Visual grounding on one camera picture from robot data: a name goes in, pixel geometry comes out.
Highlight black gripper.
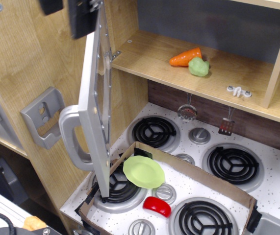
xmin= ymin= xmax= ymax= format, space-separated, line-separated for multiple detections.
xmin=39 ymin=0 xmax=102 ymax=39

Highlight grey toy microwave door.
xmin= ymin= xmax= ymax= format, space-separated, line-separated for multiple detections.
xmin=59 ymin=1 xmax=113 ymax=197

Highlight orange toy carrot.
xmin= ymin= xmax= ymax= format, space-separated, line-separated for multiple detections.
xmin=169 ymin=47 xmax=202 ymax=67

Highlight green toy lettuce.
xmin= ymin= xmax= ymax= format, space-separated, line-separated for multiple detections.
xmin=188 ymin=57 xmax=209 ymax=77

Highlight back left stove burner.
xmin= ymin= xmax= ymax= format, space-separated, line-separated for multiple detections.
xmin=127 ymin=116 xmax=180 ymax=153

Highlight stove burner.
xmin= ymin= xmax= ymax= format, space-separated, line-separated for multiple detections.
xmin=168 ymin=197 xmax=239 ymax=235
xmin=94 ymin=164 xmax=148 ymax=214
xmin=127 ymin=116 xmax=180 ymax=153
xmin=202 ymin=143 xmax=264 ymax=193

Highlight brown cardboard tray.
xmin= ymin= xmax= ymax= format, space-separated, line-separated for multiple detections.
xmin=76 ymin=142 xmax=261 ymax=235

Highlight hanging toy strainer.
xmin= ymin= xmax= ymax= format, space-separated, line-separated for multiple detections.
xmin=177 ymin=93 xmax=198 ymax=122

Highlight black equipment box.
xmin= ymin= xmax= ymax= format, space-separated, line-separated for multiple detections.
xmin=0 ymin=158 xmax=28 ymax=205

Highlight light green toy plate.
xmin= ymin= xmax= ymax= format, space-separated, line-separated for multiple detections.
xmin=123 ymin=155 xmax=165 ymax=189

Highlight back grey stove knob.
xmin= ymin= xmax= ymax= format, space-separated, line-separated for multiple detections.
xmin=188 ymin=127 xmax=210 ymax=144

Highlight grey stove knob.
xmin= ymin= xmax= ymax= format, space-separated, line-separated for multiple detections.
xmin=152 ymin=183 xmax=177 ymax=205
xmin=128 ymin=219 xmax=155 ymax=235
xmin=188 ymin=127 xmax=210 ymax=144

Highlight small centre stove knob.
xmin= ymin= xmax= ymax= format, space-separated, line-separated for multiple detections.
xmin=176 ymin=153 xmax=195 ymax=165

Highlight white plastic door latch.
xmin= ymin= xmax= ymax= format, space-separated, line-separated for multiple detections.
xmin=227 ymin=86 xmax=252 ymax=98

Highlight front left stove burner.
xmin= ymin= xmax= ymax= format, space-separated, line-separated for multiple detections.
xmin=94 ymin=164 xmax=148 ymax=214

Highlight hanging toy spatula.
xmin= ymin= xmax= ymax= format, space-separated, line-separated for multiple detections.
xmin=218 ymin=107 xmax=235 ymax=136

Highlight middle grey stove knob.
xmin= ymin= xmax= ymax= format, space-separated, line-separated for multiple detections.
xmin=152 ymin=183 xmax=177 ymax=205

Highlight red toy cheese piece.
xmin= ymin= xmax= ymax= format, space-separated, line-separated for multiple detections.
xmin=142 ymin=196 xmax=172 ymax=218

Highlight orange foam piece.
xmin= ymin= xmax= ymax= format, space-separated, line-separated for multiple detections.
xmin=22 ymin=216 xmax=47 ymax=231

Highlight front grey stove knob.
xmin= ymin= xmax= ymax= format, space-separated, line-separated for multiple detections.
xmin=128 ymin=219 xmax=155 ymax=235

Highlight back right stove burner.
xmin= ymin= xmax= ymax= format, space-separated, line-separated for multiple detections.
xmin=202 ymin=143 xmax=264 ymax=193

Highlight front right stove burner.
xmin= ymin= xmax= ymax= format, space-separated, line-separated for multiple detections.
xmin=168 ymin=197 xmax=239 ymax=235

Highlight grey toy sink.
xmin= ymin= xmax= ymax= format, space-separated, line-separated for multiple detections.
xmin=245 ymin=213 xmax=280 ymax=235

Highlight grey wall phone holder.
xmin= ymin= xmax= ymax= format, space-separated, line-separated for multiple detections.
xmin=20 ymin=87 xmax=65 ymax=149

